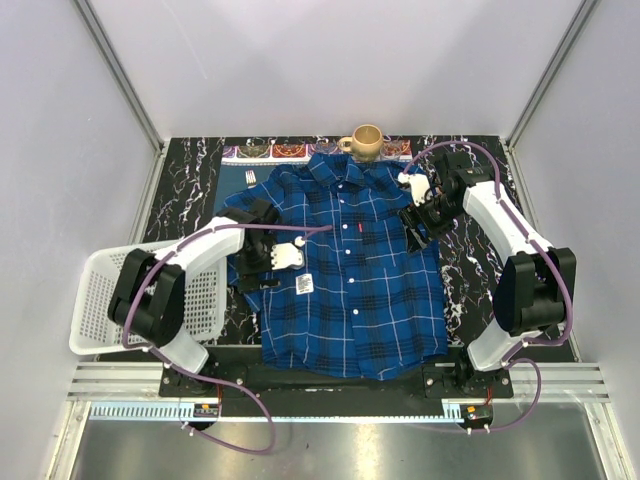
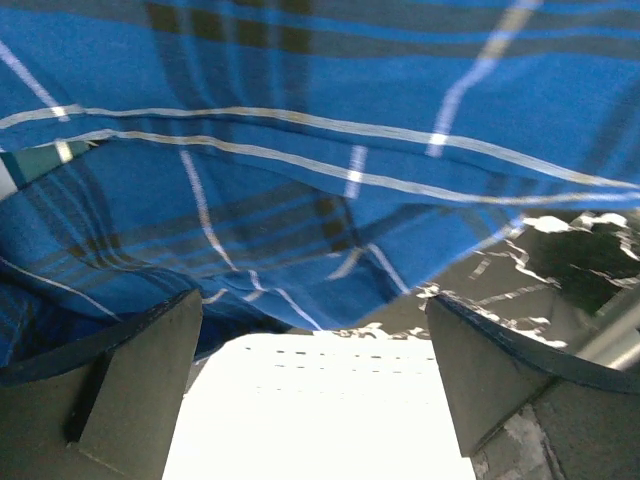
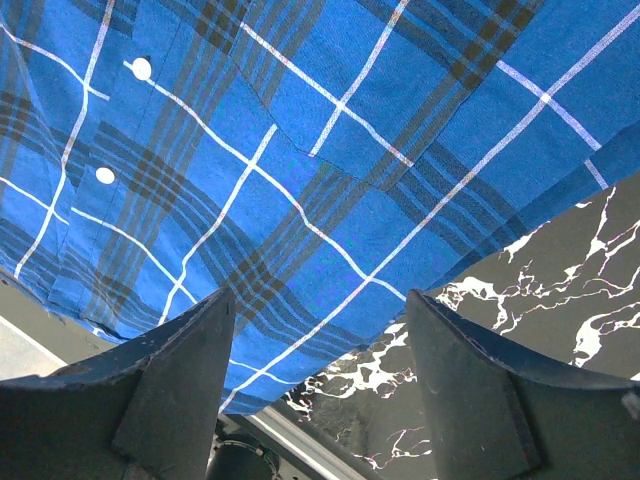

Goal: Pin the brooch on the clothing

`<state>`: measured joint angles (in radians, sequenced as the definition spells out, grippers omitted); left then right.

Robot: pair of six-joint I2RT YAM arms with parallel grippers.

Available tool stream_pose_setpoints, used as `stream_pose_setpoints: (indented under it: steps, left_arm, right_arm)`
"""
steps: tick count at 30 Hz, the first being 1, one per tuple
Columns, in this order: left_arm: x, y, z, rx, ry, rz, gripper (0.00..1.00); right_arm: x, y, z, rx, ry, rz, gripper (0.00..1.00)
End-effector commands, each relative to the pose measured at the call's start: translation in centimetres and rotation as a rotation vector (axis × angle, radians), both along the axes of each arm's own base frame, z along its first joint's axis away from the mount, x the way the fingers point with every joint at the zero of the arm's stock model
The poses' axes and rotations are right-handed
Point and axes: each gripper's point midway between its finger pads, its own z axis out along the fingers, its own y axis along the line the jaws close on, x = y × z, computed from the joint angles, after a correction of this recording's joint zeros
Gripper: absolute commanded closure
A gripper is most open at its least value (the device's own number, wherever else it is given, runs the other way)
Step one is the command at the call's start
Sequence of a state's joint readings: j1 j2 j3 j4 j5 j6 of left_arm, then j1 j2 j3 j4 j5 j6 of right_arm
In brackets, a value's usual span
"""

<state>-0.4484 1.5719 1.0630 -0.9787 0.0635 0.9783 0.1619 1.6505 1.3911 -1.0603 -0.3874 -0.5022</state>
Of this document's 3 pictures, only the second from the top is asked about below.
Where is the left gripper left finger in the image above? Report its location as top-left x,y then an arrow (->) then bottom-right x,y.
1,291 -> 202,479

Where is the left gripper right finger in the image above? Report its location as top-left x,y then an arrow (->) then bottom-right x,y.
426,295 -> 639,479

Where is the blue plaid shirt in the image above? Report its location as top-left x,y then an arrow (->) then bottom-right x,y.
1,1 -> 639,365

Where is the white plastic basket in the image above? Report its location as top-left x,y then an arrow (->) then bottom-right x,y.
164,333 -> 473,480

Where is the blue patterned placemat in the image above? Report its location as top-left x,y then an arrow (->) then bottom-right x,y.
1,141 -> 98,198

